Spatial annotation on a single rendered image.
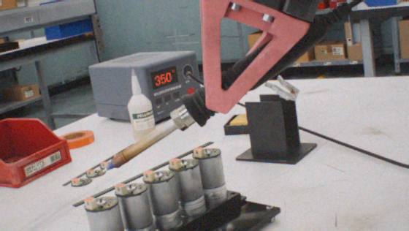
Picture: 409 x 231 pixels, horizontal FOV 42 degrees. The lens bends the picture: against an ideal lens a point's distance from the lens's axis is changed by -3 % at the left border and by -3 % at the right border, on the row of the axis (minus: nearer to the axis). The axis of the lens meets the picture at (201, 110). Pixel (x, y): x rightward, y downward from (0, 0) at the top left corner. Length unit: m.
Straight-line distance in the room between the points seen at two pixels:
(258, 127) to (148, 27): 5.63
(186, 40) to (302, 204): 5.49
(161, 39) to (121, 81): 5.28
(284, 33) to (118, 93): 0.57
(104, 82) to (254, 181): 0.42
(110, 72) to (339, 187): 0.48
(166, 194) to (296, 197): 0.14
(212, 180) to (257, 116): 0.16
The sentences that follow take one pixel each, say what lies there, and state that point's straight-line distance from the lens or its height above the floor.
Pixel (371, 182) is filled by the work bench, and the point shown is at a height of 0.75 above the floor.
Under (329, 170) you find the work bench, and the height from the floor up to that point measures 0.75.
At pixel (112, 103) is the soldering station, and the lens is 0.90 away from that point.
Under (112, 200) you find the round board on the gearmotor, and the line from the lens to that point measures 0.40.
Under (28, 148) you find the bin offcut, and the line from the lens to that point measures 0.80.
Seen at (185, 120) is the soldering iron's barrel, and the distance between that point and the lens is 0.36.
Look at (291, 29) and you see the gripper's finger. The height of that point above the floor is 0.92.
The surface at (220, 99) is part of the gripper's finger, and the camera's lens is 0.35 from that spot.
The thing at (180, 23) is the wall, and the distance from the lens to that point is 5.95.
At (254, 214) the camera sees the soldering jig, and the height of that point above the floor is 0.76.
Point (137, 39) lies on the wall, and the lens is 6.35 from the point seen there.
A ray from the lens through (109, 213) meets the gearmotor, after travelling 0.39.
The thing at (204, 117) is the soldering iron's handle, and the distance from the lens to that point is 0.36.
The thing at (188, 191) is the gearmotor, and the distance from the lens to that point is 0.44.
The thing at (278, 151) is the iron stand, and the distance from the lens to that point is 0.61.
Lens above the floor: 0.95
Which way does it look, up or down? 13 degrees down
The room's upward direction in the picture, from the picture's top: 9 degrees counter-clockwise
